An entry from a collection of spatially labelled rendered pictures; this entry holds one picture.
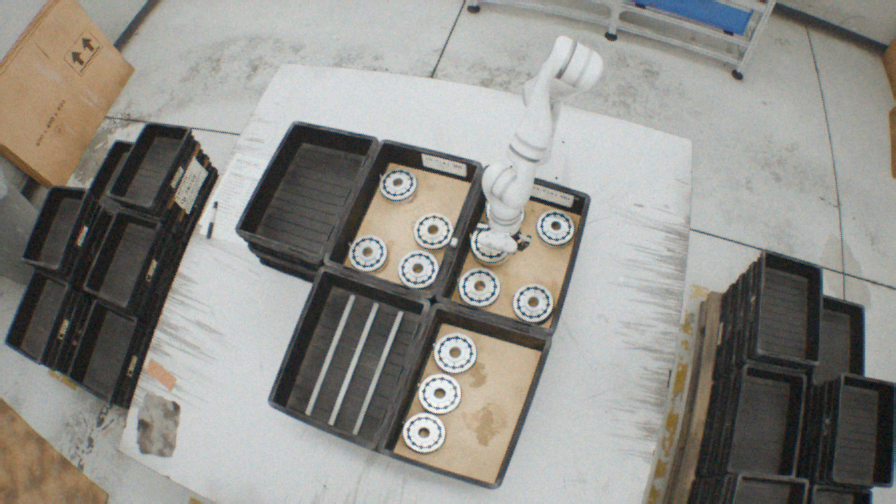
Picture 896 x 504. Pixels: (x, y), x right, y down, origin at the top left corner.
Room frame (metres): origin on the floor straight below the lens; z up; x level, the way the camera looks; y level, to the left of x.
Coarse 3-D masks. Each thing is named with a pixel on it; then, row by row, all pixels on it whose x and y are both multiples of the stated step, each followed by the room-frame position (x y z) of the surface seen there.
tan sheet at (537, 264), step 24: (528, 216) 0.72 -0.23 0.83; (576, 216) 0.71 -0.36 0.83; (480, 264) 0.60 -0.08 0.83; (504, 264) 0.60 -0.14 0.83; (528, 264) 0.59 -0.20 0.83; (552, 264) 0.58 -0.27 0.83; (456, 288) 0.55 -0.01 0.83; (480, 288) 0.54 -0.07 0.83; (504, 288) 0.53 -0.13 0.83; (552, 288) 0.51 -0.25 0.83; (504, 312) 0.47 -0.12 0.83; (552, 312) 0.45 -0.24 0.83
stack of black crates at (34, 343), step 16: (32, 272) 0.98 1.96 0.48; (32, 288) 0.91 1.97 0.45; (48, 288) 0.93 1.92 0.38; (64, 288) 0.92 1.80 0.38; (32, 304) 0.85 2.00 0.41; (48, 304) 0.85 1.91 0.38; (64, 304) 0.80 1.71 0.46; (80, 304) 0.84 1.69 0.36; (16, 320) 0.75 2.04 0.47; (32, 320) 0.78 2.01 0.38; (48, 320) 0.77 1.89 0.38; (64, 320) 0.74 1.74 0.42; (80, 320) 0.78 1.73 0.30; (16, 336) 0.68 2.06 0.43; (32, 336) 0.69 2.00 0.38; (48, 336) 0.65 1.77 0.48; (64, 336) 0.68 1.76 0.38; (80, 336) 0.72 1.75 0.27; (32, 352) 0.61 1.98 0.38; (48, 352) 0.59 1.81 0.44; (64, 352) 0.62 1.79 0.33; (64, 368) 0.56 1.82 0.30
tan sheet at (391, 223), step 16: (416, 176) 0.89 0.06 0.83; (432, 176) 0.89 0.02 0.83; (432, 192) 0.83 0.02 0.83; (448, 192) 0.83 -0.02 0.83; (464, 192) 0.82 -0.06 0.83; (384, 208) 0.80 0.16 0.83; (400, 208) 0.80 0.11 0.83; (416, 208) 0.79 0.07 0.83; (432, 208) 0.78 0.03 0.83; (448, 208) 0.78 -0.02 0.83; (368, 224) 0.76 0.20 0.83; (384, 224) 0.75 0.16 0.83; (400, 224) 0.75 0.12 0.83; (384, 240) 0.71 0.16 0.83; (400, 240) 0.70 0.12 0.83; (368, 256) 0.67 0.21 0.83; (400, 256) 0.66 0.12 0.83; (384, 272) 0.62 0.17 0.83; (416, 272) 0.61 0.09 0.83
